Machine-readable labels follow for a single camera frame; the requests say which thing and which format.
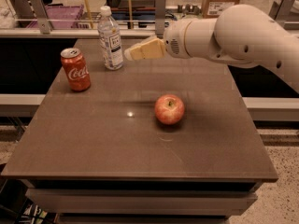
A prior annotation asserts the purple plastic crate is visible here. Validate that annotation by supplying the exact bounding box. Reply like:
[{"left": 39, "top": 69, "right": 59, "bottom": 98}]
[{"left": 26, "top": 4, "right": 86, "bottom": 30}]

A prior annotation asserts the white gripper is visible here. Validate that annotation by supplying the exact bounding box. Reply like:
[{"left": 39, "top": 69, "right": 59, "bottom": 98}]
[{"left": 124, "top": 19, "right": 192, "bottom": 61}]

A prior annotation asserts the red Coca-Cola can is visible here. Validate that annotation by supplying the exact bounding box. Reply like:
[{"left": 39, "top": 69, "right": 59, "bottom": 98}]
[{"left": 61, "top": 48, "right": 91, "bottom": 91}]

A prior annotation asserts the clear plastic water bottle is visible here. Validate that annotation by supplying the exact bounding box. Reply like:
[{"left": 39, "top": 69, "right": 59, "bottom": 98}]
[{"left": 97, "top": 6, "right": 123, "bottom": 70}]

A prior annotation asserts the red apple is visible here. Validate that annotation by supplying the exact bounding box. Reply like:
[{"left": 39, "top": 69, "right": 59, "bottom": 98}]
[{"left": 154, "top": 94, "right": 185, "bottom": 125}]

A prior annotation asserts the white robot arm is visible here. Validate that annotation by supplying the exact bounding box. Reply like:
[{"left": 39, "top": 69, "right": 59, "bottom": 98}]
[{"left": 124, "top": 5, "right": 299, "bottom": 91}]

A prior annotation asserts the glass railing barrier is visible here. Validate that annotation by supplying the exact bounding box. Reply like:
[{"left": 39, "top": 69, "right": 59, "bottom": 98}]
[{"left": 0, "top": 0, "right": 299, "bottom": 39}]

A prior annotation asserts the grey table drawer base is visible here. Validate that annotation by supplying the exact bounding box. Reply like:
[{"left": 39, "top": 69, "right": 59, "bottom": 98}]
[{"left": 26, "top": 188, "right": 257, "bottom": 217}]

